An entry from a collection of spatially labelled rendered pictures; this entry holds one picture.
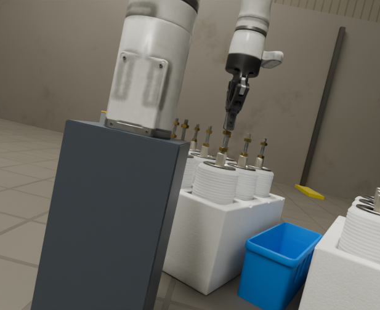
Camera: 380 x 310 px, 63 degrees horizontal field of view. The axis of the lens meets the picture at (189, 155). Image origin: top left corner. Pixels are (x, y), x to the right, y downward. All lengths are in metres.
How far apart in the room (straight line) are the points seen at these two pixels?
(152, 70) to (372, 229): 0.42
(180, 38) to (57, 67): 3.05
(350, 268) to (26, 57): 3.40
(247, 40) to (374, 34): 2.75
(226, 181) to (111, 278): 0.35
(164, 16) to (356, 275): 0.46
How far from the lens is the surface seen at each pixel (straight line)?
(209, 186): 0.67
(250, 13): 0.72
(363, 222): 0.59
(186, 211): 0.67
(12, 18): 3.78
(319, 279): 0.58
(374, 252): 0.59
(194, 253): 0.67
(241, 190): 0.78
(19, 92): 3.60
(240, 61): 0.69
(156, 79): 0.39
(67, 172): 0.40
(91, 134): 0.38
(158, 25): 0.41
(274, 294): 0.69
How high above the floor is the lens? 0.32
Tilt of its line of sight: 5 degrees down
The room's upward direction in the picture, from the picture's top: 13 degrees clockwise
